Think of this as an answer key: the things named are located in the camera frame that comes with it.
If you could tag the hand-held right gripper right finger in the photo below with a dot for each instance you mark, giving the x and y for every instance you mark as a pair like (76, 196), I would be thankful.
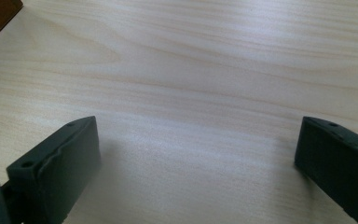
(338, 165)

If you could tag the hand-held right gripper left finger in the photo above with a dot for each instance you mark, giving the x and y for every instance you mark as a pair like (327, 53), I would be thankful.
(59, 174)

